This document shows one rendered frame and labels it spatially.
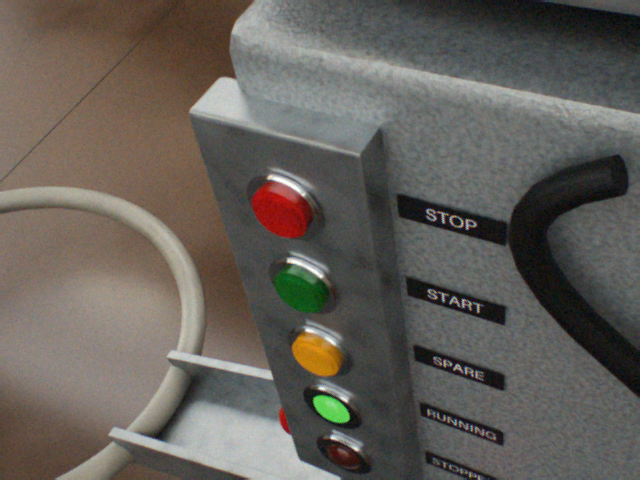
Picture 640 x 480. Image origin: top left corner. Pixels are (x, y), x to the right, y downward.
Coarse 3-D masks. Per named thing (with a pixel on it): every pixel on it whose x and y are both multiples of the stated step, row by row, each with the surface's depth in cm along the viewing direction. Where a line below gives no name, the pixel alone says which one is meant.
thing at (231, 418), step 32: (192, 384) 102; (224, 384) 98; (256, 384) 94; (192, 416) 98; (224, 416) 96; (256, 416) 95; (128, 448) 94; (160, 448) 90; (192, 448) 95; (224, 448) 93; (256, 448) 91; (288, 448) 90
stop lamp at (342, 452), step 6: (330, 450) 51; (336, 450) 51; (342, 450) 51; (330, 456) 51; (336, 456) 51; (342, 456) 51; (348, 456) 51; (354, 456) 51; (336, 462) 51; (342, 462) 51; (348, 462) 51; (354, 462) 51; (348, 468) 51; (354, 468) 51
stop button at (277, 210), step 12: (264, 192) 36; (276, 192) 36; (252, 204) 37; (264, 204) 36; (276, 204) 36; (288, 204) 36; (300, 204) 36; (264, 216) 37; (276, 216) 36; (288, 216) 36; (300, 216) 36; (276, 228) 37; (288, 228) 37; (300, 228) 36
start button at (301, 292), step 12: (276, 276) 40; (288, 276) 40; (300, 276) 39; (276, 288) 40; (288, 288) 40; (300, 288) 39; (312, 288) 39; (288, 300) 41; (300, 300) 40; (312, 300) 40; (324, 300) 40; (312, 312) 41
